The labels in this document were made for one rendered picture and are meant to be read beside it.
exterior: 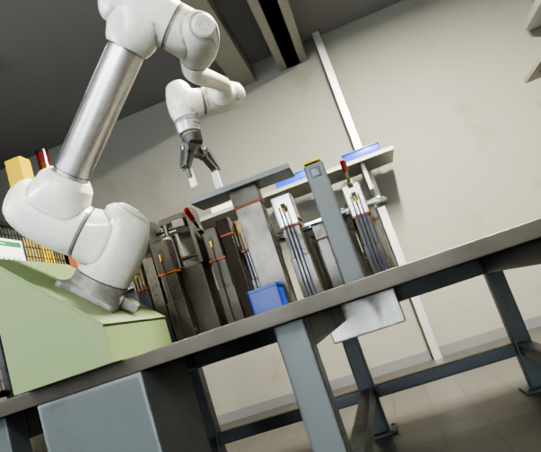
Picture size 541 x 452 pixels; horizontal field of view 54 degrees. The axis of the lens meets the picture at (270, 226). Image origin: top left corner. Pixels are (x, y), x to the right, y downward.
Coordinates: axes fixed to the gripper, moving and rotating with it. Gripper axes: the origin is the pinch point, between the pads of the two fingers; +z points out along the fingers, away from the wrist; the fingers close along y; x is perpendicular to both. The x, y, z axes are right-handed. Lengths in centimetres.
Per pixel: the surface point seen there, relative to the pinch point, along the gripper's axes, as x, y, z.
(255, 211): -14.5, 3.0, 16.0
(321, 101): 66, 284, -123
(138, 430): -3, -59, 69
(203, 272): 14.9, 1.5, 28.5
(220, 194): -6.9, -3.2, 6.6
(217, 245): 8.6, 6.3, 20.5
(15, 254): 121, -3, -16
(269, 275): -12.4, 2.0, 38.8
